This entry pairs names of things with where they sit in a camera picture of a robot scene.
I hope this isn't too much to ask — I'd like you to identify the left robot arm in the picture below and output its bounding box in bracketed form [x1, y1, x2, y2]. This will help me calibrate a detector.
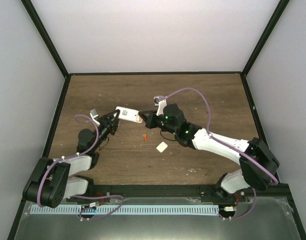
[22, 109, 121, 208]

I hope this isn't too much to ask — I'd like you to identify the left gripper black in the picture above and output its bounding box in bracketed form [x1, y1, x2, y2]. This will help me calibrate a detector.
[91, 109, 121, 151]

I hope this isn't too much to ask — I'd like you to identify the white battery cover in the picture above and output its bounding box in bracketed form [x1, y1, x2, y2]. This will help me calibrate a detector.
[156, 141, 168, 153]

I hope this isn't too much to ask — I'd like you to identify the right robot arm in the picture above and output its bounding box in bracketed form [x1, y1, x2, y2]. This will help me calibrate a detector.
[139, 103, 280, 202]

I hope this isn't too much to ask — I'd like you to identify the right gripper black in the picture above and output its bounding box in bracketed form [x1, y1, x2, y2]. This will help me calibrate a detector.
[140, 110, 177, 136]

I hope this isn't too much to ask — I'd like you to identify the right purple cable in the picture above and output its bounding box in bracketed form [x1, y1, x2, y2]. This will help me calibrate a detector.
[165, 87, 279, 221]

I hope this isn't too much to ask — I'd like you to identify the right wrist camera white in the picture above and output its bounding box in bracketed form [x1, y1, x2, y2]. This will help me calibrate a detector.
[153, 95, 167, 116]

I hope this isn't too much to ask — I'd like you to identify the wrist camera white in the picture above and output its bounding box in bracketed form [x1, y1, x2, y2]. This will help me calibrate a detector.
[153, 95, 167, 116]
[89, 109, 100, 126]

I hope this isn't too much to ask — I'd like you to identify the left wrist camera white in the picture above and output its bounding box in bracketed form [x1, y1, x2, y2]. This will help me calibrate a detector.
[89, 109, 100, 126]

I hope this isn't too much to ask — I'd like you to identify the black aluminium frame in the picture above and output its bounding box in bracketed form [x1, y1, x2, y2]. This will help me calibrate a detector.
[6, 0, 306, 240]

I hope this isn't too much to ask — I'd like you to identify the white remote control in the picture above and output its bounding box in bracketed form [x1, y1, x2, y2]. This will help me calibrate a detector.
[115, 106, 143, 124]

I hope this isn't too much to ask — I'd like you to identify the light blue cable duct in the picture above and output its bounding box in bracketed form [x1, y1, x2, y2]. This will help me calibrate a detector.
[29, 204, 219, 216]

